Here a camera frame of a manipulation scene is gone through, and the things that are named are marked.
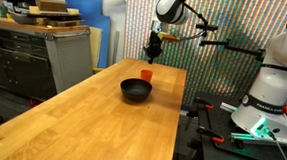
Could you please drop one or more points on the long silver aluminium rail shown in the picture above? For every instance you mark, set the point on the long silver aluminium rail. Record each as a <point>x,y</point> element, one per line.
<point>246,138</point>

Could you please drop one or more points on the orange plastic cup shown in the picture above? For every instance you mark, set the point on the orange plastic cup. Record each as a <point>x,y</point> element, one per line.
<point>146,75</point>

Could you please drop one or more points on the beige leaning board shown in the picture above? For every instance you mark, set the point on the beige leaning board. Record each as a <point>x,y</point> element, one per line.
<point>94,47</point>

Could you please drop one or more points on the brown wooden box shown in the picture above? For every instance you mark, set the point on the brown wooden box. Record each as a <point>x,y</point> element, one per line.
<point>51,5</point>

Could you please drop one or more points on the blue wall board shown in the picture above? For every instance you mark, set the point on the blue wall board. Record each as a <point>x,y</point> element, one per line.
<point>87,16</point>

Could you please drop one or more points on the small green object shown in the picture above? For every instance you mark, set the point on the small green object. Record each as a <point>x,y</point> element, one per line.
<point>1,11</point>

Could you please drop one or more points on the yellow floor object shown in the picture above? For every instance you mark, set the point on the yellow floor object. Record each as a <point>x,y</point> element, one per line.
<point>98,69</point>

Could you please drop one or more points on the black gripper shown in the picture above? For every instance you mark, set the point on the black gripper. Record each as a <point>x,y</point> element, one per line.
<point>154,45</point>

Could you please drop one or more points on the grey cabinet with perforated panel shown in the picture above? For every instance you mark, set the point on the grey cabinet with perforated panel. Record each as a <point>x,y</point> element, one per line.
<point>68,58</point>

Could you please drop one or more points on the multicolour patterned backdrop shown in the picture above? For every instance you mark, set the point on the multicolour patterned backdrop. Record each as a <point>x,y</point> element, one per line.
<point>230,72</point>

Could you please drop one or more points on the black bowl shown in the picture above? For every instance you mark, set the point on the black bowl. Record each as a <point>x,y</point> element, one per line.
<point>135,89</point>

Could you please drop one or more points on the black camera bar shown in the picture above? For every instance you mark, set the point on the black camera bar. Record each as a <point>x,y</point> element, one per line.
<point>207,27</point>

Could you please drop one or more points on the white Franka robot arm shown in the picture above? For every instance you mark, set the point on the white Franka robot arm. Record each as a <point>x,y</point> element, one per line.
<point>277,81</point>

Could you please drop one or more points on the short silver aluminium rail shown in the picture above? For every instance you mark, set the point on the short silver aluminium rail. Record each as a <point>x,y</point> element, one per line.
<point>228,107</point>

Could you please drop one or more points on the grey metal pole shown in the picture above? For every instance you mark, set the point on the grey metal pole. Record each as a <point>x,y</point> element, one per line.
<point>115,48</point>

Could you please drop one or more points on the perforated metal breadboard plate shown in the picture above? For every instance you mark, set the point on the perforated metal breadboard plate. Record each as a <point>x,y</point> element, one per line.
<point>245,159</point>

